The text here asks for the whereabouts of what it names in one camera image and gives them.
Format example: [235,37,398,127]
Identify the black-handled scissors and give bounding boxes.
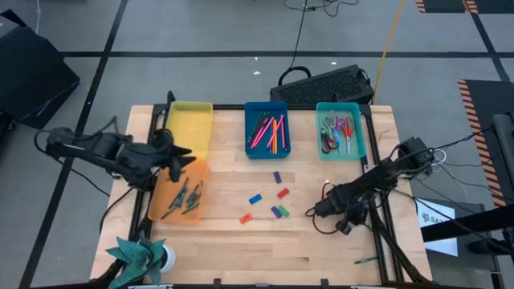
[320,127,339,155]

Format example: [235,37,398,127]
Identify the yellow hanging cable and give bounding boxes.
[371,0,407,106]

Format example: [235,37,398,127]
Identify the black hanging cable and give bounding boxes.
[278,0,312,88]

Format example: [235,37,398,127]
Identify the black pens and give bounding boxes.
[161,198,182,221]

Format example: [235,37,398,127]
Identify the white paper sign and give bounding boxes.
[415,197,459,258]

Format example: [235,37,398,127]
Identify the dark green pencil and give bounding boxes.
[247,111,266,144]

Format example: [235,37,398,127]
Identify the teal plastic bin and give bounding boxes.
[315,101,368,162]

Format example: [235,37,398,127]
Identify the yellow plastic bin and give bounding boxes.
[165,100,214,160]

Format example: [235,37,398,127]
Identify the red-handled scissors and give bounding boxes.
[341,116,356,157]

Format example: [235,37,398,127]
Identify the green-handled scissors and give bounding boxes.
[324,111,342,154]

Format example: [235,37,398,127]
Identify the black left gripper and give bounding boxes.
[150,128,198,184]

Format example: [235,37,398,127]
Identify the black equipment stand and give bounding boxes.
[419,112,514,256]

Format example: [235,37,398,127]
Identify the striped-edge black floor mat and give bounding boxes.
[415,0,514,14]
[457,78,514,209]

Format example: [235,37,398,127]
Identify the black floor case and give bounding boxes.
[0,8,82,131]

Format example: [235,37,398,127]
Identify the blue plastic bin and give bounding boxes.
[243,100,292,161]

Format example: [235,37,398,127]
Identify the white plant pot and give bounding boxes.
[161,242,177,274]

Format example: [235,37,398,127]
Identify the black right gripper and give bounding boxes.
[313,182,367,220]

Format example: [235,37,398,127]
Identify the orange plastic bin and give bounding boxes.
[146,158,210,225]

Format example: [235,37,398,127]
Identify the green artificial plant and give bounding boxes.
[105,232,168,289]

